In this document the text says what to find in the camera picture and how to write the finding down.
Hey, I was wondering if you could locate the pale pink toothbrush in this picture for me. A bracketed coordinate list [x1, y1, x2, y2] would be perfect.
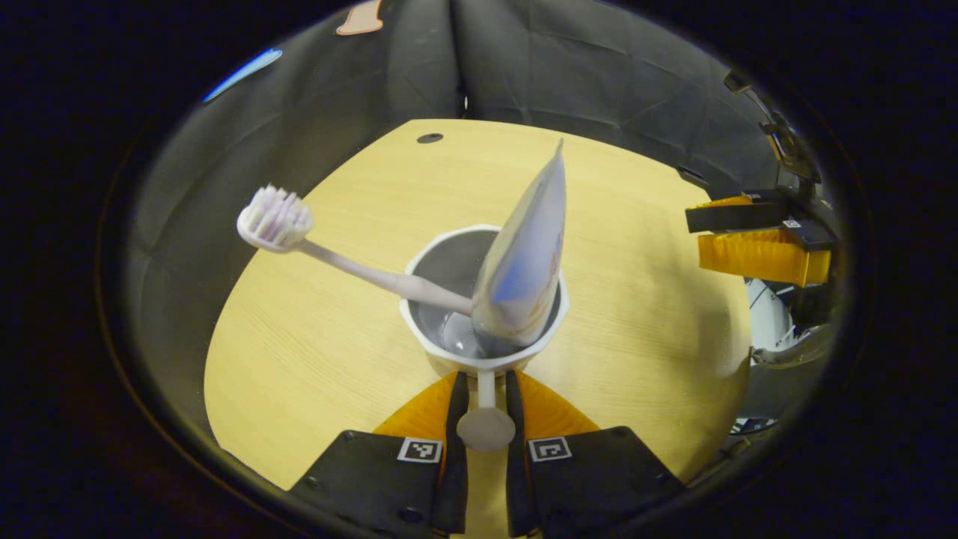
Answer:
[237, 185, 474, 317]

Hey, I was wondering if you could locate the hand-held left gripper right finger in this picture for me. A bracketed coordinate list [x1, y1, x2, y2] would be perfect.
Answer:
[505, 370, 686, 539]

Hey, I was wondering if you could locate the white toothpaste tube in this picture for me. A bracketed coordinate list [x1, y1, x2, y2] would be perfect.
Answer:
[471, 138, 567, 353]

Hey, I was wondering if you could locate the black backdrop cloth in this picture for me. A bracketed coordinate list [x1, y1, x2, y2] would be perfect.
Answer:
[123, 0, 794, 450]

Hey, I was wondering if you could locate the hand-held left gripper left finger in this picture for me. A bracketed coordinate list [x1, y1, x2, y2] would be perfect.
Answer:
[290, 372, 470, 539]

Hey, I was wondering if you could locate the metal backdrop stand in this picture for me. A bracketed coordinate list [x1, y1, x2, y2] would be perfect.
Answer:
[722, 71, 824, 203]

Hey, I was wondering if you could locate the white cup with wooden handle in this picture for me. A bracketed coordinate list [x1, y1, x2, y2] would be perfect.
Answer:
[399, 224, 570, 452]

